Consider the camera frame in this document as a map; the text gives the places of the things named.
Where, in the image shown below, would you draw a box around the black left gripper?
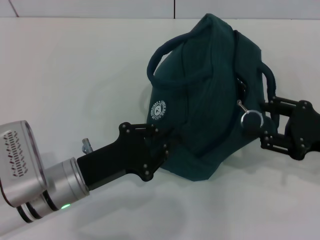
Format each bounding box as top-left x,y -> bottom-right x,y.
76,121 -> 176,192

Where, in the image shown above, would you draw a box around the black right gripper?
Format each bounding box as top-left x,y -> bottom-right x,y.
259,95 -> 320,161

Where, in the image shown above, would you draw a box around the dark teal fabric lunch bag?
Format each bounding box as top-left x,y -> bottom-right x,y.
146,12 -> 281,182

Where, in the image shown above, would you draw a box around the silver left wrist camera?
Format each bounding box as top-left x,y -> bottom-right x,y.
0,119 -> 48,208

